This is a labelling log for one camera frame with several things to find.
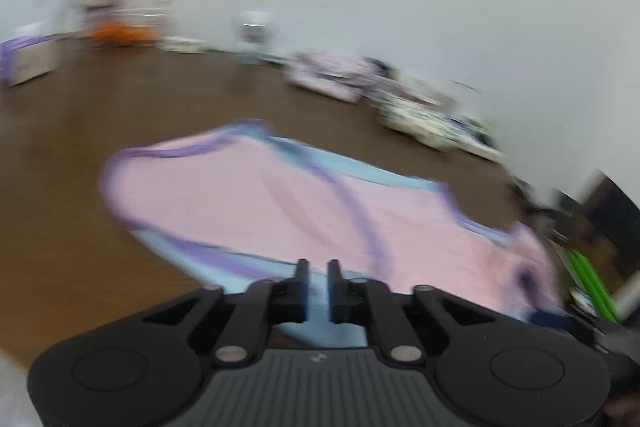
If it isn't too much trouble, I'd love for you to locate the pink blue garment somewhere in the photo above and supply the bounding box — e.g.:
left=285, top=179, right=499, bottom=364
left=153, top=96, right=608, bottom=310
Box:
left=100, top=120, right=560, bottom=348

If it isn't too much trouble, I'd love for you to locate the white round robot toy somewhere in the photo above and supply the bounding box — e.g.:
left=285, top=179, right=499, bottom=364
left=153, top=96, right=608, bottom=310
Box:
left=232, top=10, right=271, bottom=65

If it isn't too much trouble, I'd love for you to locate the purple tissue box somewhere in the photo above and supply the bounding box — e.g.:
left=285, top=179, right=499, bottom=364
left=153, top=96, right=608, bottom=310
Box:
left=1, top=37, right=61, bottom=87

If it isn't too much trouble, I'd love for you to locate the pink floral folded garment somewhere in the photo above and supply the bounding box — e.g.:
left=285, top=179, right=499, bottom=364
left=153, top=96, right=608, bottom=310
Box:
left=284, top=52, right=390, bottom=104

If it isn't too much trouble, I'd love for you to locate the clear box of oranges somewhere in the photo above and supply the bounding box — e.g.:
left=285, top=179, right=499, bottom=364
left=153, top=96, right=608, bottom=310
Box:
left=82, top=9, right=165, bottom=48

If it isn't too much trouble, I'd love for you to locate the green plastic object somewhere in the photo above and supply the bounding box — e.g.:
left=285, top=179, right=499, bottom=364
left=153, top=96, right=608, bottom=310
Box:
left=568, top=251, right=620, bottom=323

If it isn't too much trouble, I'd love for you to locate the white small power strip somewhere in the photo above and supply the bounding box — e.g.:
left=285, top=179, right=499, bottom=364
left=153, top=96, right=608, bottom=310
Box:
left=158, top=36, right=208, bottom=54

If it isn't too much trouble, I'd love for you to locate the cream teal floral garment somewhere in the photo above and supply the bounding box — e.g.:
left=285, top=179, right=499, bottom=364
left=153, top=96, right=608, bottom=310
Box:
left=376, top=95, right=478, bottom=150

